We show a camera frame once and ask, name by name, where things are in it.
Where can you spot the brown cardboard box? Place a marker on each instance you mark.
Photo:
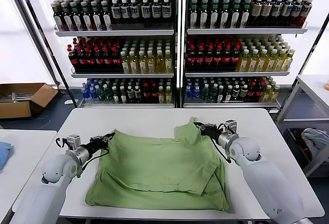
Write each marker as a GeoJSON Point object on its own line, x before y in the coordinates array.
{"type": "Point", "coordinates": [38, 98]}

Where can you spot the metal rods bundle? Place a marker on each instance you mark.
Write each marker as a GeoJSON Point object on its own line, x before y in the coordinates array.
{"type": "Point", "coordinates": [20, 96]}

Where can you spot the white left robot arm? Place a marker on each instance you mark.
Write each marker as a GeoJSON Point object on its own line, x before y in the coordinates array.
{"type": "Point", "coordinates": [51, 170]}

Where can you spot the red cap cola bottle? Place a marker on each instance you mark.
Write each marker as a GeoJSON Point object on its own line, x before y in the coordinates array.
{"type": "Point", "coordinates": [99, 60]}
{"type": "Point", "coordinates": [259, 93]}
{"type": "Point", "coordinates": [116, 60]}
{"type": "Point", "coordinates": [235, 59]}
{"type": "Point", "coordinates": [90, 60]}
{"type": "Point", "coordinates": [218, 59]}
{"type": "Point", "coordinates": [81, 60]}
{"type": "Point", "coordinates": [200, 59]}
{"type": "Point", "coordinates": [72, 60]}
{"type": "Point", "coordinates": [252, 93]}
{"type": "Point", "coordinates": [107, 60]}
{"type": "Point", "coordinates": [226, 59]}
{"type": "Point", "coordinates": [209, 59]}
{"type": "Point", "coordinates": [146, 94]}
{"type": "Point", "coordinates": [191, 59]}
{"type": "Point", "coordinates": [154, 94]}

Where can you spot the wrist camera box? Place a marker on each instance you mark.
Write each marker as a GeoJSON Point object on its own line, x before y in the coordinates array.
{"type": "Point", "coordinates": [230, 126]}
{"type": "Point", "coordinates": [74, 140]}

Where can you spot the yellow juice bottle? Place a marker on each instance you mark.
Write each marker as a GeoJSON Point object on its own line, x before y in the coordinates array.
{"type": "Point", "coordinates": [151, 64]}
{"type": "Point", "coordinates": [267, 94]}
{"type": "Point", "coordinates": [262, 63]}
{"type": "Point", "coordinates": [244, 63]}
{"type": "Point", "coordinates": [168, 95]}
{"type": "Point", "coordinates": [125, 64]}
{"type": "Point", "coordinates": [271, 63]}
{"type": "Point", "coordinates": [168, 64]}
{"type": "Point", "coordinates": [288, 62]}
{"type": "Point", "coordinates": [160, 64]}
{"type": "Point", "coordinates": [161, 95]}
{"type": "Point", "coordinates": [280, 63]}
{"type": "Point", "coordinates": [253, 63]}
{"type": "Point", "coordinates": [275, 94]}
{"type": "Point", "coordinates": [142, 64]}
{"type": "Point", "coordinates": [134, 64]}

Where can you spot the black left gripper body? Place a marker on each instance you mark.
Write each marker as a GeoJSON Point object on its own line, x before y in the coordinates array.
{"type": "Point", "coordinates": [97, 142]}

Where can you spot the small orange object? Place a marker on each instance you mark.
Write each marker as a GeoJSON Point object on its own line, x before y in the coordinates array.
{"type": "Point", "coordinates": [327, 86]}

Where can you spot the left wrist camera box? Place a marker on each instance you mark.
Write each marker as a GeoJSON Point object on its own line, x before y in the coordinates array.
{"type": "Point", "coordinates": [74, 140]}

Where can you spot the green t-shirt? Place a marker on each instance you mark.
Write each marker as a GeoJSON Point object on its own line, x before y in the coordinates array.
{"type": "Point", "coordinates": [154, 170]}

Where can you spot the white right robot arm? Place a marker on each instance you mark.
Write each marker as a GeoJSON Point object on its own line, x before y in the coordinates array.
{"type": "Point", "coordinates": [257, 170]}

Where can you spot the grey metal bottle shelf unit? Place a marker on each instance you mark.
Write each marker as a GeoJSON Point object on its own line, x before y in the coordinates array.
{"type": "Point", "coordinates": [244, 31]}
{"type": "Point", "coordinates": [115, 32]}

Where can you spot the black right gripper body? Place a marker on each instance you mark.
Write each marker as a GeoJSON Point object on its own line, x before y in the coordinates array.
{"type": "Point", "coordinates": [210, 130]}

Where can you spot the white paper scrap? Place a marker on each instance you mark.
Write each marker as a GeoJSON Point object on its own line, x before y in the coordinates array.
{"type": "Point", "coordinates": [68, 102]}

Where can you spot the red bag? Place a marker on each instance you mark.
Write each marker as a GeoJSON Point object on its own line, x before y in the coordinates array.
{"type": "Point", "coordinates": [306, 145]}

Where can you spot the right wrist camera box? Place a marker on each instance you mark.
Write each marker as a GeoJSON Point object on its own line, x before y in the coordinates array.
{"type": "Point", "coordinates": [230, 126]}

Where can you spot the white cap dark bottle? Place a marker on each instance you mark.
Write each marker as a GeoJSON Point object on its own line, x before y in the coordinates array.
{"type": "Point", "coordinates": [236, 93]}
{"type": "Point", "coordinates": [130, 95]}
{"type": "Point", "coordinates": [137, 95]}
{"type": "Point", "coordinates": [228, 94]}
{"type": "Point", "coordinates": [243, 93]}
{"type": "Point", "coordinates": [123, 95]}
{"type": "Point", "coordinates": [115, 95]}

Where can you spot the grey metal side table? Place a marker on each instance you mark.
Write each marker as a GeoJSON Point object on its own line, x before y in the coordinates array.
{"type": "Point", "coordinates": [311, 88]}

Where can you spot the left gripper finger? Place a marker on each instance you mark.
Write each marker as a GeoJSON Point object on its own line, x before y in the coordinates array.
{"type": "Point", "coordinates": [110, 134]}
{"type": "Point", "coordinates": [106, 139]}

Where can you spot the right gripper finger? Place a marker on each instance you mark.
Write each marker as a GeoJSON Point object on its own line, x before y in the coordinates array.
{"type": "Point", "coordinates": [201, 129]}
{"type": "Point", "coordinates": [198, 124]}

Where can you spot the beige label dark bottle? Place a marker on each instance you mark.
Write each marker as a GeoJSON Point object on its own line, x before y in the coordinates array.
{"type": "Point", "coordinates": [267, 10]}
{"type": "Point", "coordinates": [256, 10]}

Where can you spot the blue folded cloth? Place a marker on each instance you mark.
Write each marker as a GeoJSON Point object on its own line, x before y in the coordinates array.
{"type": "Point", "coordinates": [5, 154]}

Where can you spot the blue label dark bottle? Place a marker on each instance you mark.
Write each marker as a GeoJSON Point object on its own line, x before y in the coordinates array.
{"type": "Point", "coordinates": [296, 10]}
{"type": "Point", "coordinates": [156, 12]}
{"type": "Point", "coordinates": [134, 12]}
{"type": "Point", "coordinates": [166, 12]}
{"type": "Point", "coordinates": [276, 10]}
{"type": "Point", "coordinates": [145, 12]}
{"type": "Point", "coordinates": [125, 12]}
{"type": "Point", "coordinates": [287, 10]}
{"type": "Point", "coordinates": [115, 12]}

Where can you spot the green cap tea bottle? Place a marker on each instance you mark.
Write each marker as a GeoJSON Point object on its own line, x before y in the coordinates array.
{"type": "Point", "coordinates": [87, 19]}
{"type": "Point", "coordinates": [225, 16]}
{"type": "Point", "coordinates": [107, 19]}
{"type": "Point", "coordinates": [77, 19]}
{"type": "Point", "coordinates": [58, 18]}
{"type": "Point", "coordinates": [236, 16]}
{"type": "Point", "coordinates": [214, 16]}
{"type": "Point", "coordinates": [68, 19]}
{"type": "Point", "coordinates": [246, 16]}
{"type": "Point", "coordinates": [97, 19]}
{"type": "Point", "coordinates": [203, 16]}
{"type": "Point", "coordinates": [193, 16]}

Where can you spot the thin black upright pole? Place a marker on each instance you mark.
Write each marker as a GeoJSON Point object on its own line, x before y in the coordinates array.
{"type": "Point", "coordinates": [56, 54]}

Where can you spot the dark grey window pillar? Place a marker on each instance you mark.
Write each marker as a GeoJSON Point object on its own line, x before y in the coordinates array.
{"type": "Point", "coordinates": [35, 31]}
{"type": "Point", "coordinates": [314, 44]}

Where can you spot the blue water bottle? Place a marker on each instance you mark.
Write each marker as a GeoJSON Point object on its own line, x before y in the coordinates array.
{"type": "Point", "coordinates": [86, 93]}
{"type": "Point", "coordinates": [197, 93]}
{"type": "Point", "coordinates": [93, 93]}
{"type": "Point", "coordinates": [189, 93]}

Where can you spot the light blue clothes pile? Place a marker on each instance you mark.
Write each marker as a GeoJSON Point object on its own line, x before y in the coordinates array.
{"type": "Point", "coordinates": [316, 139]}

